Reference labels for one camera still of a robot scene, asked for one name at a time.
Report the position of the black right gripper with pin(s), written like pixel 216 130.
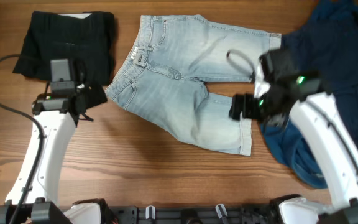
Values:
pixel 249 109

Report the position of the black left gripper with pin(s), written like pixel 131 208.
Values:
pixel 98 95

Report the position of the light blue denim shorts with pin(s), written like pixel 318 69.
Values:
pixel 163 79

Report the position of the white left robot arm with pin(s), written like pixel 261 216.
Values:
pixel 55 115

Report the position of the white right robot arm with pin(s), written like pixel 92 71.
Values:
pixel 282 91

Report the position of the folded black garment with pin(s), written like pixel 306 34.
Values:
pixel 54 36

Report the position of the dark blue garment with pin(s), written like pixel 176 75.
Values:
pixel 328 43

